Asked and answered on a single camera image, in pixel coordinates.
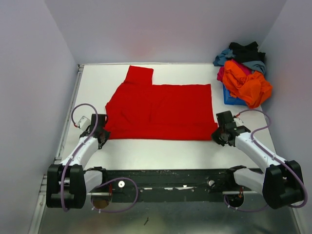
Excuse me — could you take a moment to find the red t shirt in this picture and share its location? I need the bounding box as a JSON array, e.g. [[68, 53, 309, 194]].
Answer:
[[105, 66, 218, 141]]

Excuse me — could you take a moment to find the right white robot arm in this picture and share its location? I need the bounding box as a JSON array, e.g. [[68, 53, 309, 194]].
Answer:
[[211, 111, 308, 209]]

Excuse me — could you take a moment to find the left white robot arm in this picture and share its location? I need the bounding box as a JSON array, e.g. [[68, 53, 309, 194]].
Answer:
[[46, 114, 110, 210]]

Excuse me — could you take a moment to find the blue plastic bin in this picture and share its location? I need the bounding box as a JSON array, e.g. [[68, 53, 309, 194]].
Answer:
[[223, 85, 247, 106]]

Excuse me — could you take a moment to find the orange t shirt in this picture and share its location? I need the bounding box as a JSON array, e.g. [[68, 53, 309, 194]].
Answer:
[[222, 60, 273, 109]]

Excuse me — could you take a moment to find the pink t shirt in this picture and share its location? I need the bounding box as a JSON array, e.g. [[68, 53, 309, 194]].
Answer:
[[216, 64, 252, 83]]

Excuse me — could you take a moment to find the blue grey t shirt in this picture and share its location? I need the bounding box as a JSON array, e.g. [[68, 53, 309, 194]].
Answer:
[[213, 49, 266, 74]]

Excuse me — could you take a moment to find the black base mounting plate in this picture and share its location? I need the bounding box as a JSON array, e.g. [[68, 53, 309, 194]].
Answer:
[[80, 168, 254, 203]]

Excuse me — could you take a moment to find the black t shirt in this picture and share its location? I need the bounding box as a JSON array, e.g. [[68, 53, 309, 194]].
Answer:
[[229, 41, 266, 63]]

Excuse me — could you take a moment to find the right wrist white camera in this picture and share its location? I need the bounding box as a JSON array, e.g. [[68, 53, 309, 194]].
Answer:
[[234, 117, 244, 126]]

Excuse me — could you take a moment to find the wrist white camera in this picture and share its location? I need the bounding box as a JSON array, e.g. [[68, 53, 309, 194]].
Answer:
[[234, 117, 244, 126], [78, 116, 91, 131]]

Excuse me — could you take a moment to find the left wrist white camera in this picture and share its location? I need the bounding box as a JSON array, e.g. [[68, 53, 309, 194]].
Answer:
[[78, 116, 91, 131]]

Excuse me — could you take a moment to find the left aluminium side rail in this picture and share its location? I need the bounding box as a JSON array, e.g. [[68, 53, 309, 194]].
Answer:
[[54, 64, 84, 164]]

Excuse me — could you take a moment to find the aluminium frame rail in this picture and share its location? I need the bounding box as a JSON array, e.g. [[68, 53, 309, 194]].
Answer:
[[39, 172, 297, 195]]

